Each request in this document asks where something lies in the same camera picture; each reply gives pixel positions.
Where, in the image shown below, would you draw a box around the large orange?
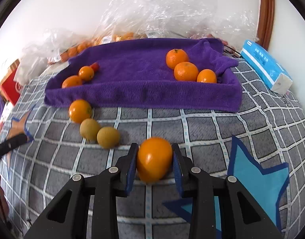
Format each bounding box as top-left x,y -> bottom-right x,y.
61,75 -> 83,88

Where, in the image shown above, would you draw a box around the smooth oval orange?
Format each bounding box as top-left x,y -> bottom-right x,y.
137,136 -> 173,183

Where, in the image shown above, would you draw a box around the small red apple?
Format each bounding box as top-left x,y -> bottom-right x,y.
90,62 -> 99,73

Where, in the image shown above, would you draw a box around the small mandarin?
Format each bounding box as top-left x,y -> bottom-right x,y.
197,69 -> 217,83

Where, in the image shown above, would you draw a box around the mandarin with stem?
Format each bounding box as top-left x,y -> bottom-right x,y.
165,49 -> 189,70

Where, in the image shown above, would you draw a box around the red paper gift bag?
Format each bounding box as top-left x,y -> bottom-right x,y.
1,70 -> 23,106

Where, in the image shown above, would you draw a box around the grey checkered blanket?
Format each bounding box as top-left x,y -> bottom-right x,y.
0,61 -> 305,238

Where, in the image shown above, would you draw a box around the yellow-green fruit right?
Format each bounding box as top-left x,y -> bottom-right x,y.
97,126 -> 121,149

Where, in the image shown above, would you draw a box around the yellow-green fruit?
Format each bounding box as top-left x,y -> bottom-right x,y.
80,118 -> 101,141
97,126 -> 121,149

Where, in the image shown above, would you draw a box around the yellow-green fruit left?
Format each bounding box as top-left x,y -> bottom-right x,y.
80,118 -> 101,141

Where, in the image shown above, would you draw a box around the white plastic shopping bag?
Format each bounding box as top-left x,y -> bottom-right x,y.
13,54 -> 48,86

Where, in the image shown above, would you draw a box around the clear bag of mandarins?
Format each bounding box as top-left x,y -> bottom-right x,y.
23,28 -> 101,64

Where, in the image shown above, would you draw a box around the blue tissue pack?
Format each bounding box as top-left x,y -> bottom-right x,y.
241,39 -> 293,96

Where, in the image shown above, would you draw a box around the purple towel tray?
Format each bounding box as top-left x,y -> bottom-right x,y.
45,38 -> 242,113

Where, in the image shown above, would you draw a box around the clear bag of oranges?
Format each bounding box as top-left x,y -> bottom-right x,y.
92,0 -> 167,45

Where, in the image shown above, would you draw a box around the crumpled clear plastic bag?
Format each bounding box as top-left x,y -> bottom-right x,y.
151,0 -> 259,50

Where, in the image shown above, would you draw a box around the brown wooden door frame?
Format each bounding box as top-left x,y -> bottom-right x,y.
257,0 -> 275,50

